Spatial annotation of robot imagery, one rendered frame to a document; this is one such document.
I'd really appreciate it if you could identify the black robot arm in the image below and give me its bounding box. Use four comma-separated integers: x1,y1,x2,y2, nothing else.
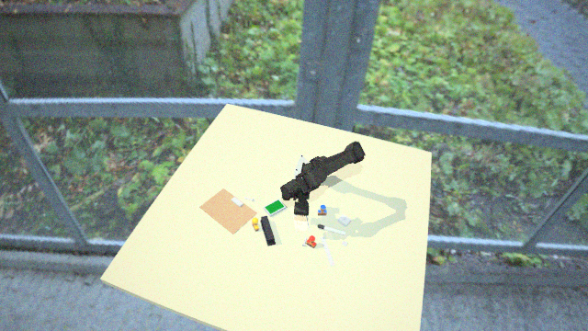
280,141,366,200

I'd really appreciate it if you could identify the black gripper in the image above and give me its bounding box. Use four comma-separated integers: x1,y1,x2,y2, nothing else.
294,190,310,216

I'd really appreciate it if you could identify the cream paper card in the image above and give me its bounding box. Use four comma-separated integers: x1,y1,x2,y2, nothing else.
291,213,312,233

